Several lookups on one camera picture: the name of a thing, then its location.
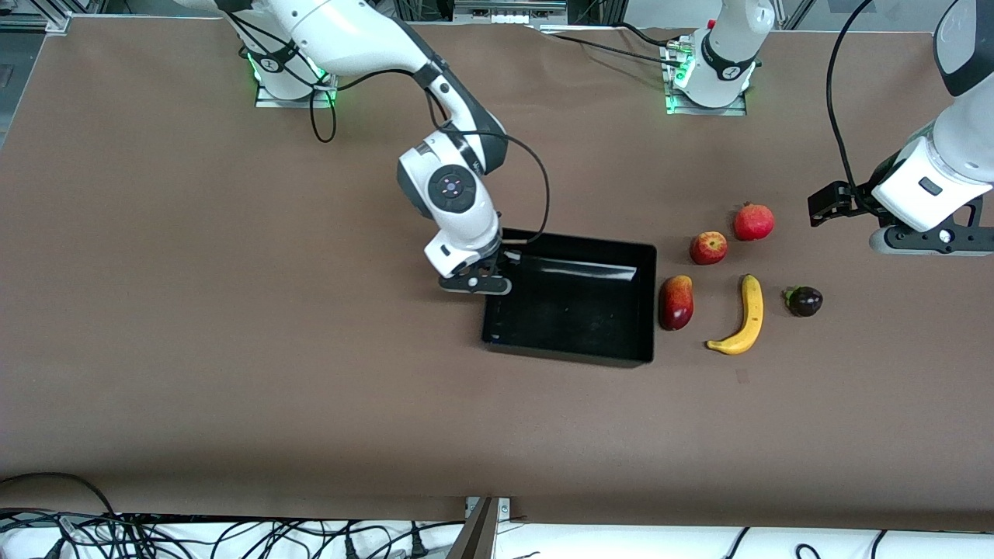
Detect metal table edge bracket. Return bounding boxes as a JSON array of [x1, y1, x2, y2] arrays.
[[464, 496, 513, 519]]

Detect dark purple mangosteen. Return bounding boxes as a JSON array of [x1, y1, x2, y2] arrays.
[[783, 285, 824, 318]]

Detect red yellow apple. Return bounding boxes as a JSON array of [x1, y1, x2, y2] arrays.
[[690, 231, 729, 266]]

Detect thick black looped cable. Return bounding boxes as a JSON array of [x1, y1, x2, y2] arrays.
[[0, 471, 119, 519]]

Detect black cable pair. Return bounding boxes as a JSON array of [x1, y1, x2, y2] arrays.
[[536, 22, 692, 68]]

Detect dark aluminium profile beam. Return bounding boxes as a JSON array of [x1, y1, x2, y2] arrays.
[[446, 497, 499, 559]]

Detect black plastic box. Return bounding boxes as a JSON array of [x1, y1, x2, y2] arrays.
[[481, 228, 658, 369]]

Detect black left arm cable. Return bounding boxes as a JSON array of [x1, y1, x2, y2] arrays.
[[826, 0, 877, 196]]

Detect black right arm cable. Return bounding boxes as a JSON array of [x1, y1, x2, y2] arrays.
[[225, 12, 551, 246]]

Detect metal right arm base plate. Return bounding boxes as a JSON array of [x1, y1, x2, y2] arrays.
[[255, 76, 337, 109]]

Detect grey electronics rack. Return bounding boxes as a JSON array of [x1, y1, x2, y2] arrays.
[[453, 0, 568, 25]]

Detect red yellow mango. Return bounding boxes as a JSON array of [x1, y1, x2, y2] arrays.
[[658, 275, 695, 332]]

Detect brown table cover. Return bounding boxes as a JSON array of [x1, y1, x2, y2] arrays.
[[0, 16, 994, 533]]

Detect red pomegranate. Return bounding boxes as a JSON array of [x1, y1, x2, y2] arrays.
[[732, 202, 776, 242]]

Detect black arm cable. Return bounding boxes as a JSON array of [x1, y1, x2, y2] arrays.
[[826, 0, 877, 196], [225, 12, 551, 246]]

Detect yellow banana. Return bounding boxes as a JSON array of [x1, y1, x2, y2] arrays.
[[705, 274, 765, 356]]

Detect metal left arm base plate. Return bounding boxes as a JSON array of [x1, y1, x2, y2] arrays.
[[666, 84, 749, 117]]

